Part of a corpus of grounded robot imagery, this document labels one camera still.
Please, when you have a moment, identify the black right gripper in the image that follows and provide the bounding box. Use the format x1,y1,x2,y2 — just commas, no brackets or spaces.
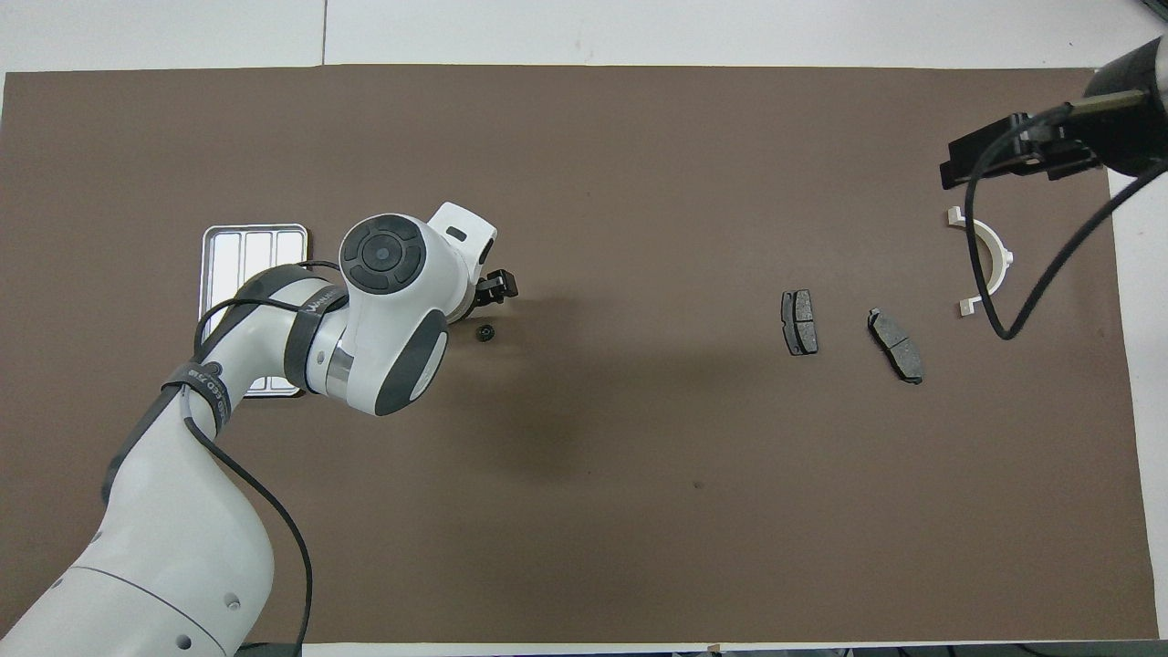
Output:
939,35,1168,190

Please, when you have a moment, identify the silver metal tray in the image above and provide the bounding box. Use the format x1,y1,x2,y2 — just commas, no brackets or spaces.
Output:
199,224,311,399

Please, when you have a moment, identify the brown table mat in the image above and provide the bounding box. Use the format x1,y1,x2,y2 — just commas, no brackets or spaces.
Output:
0,64,1160,645

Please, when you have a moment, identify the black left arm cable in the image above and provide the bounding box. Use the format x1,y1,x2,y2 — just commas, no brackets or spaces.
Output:
182,260,317,651

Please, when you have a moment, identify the grey curved brake pad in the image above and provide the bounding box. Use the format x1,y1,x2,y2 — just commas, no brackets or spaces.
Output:
866,308,924,385

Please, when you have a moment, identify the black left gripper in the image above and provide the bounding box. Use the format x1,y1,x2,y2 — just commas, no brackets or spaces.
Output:
466,269,520,321

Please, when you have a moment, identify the white curved plastic bracket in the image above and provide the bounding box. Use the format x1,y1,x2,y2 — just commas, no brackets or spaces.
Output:
946,206,1015,319

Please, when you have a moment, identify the grey rectangular brake pad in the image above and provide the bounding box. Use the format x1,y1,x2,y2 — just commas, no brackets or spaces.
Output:
782,289,819,356

